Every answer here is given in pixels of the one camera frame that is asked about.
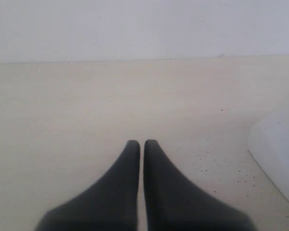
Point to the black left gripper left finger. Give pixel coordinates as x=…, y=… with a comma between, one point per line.
x=108, y=205

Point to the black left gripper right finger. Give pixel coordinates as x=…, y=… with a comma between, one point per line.
x=174, y=203

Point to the white mannequin head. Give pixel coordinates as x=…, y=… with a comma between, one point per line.
x=268, y=142

